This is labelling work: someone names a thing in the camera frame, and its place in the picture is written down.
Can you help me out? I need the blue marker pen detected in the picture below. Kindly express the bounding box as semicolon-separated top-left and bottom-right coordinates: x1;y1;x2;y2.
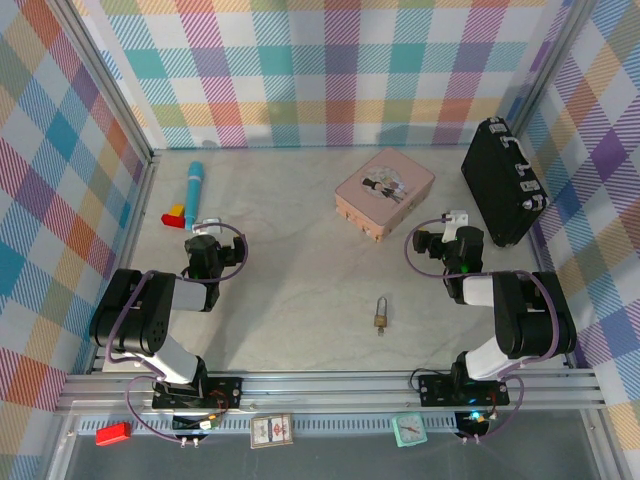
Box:
184;160;206;233

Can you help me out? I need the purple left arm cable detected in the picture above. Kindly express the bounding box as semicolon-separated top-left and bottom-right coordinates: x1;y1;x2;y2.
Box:
103;222;250;446

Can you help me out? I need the red rectangular block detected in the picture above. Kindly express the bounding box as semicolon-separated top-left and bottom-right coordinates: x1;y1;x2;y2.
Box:
95;422;133;446

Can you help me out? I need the black briefcase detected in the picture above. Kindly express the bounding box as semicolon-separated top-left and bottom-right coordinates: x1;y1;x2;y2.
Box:
459;115;551;249

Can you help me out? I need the aluminium frame corner post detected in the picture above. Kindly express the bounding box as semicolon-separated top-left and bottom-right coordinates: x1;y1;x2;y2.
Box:
52;0;156;166
507;0;594;134

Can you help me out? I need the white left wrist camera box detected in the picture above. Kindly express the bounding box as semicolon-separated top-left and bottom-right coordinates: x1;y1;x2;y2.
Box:
191;216;223;237

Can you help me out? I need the teal alarm clock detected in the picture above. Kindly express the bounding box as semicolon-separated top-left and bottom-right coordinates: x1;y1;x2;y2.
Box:
391;413;430;448

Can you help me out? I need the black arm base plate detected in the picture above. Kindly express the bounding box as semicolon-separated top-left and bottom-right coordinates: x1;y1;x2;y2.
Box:
417;373;511;409
151;374;245;412

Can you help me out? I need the playing card deck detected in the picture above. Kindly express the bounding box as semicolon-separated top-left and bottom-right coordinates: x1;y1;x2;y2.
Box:
249;412;295;450

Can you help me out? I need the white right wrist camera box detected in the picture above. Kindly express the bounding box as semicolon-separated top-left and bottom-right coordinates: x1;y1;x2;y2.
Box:
439;209;471;246

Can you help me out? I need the long aluminium base rail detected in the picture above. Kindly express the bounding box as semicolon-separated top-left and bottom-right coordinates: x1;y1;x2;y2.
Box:
57;372;609;416

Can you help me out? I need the small black controller board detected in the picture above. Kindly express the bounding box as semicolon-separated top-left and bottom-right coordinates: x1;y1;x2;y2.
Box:
454;409;496;436
172;413;221;436

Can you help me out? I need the brass padlock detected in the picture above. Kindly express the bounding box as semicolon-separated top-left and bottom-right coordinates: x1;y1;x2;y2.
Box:
372;295;390;331

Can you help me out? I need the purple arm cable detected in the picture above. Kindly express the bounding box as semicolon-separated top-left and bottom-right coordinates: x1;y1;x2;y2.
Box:
405;217;559;446
103;222;250;446

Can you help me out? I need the perforated metal cable tray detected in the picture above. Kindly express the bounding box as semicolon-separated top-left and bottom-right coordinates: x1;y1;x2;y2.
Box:
74;414;461;436

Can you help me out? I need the pink tin box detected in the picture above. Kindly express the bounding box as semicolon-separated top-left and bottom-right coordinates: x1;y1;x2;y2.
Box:
333;147;436;245

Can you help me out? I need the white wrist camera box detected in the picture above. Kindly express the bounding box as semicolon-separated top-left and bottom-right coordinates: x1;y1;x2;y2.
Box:
191;216;223;237
439;209;471;246

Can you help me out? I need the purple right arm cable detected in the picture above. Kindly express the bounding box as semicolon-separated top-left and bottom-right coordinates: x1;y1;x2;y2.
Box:
405;217;559;446

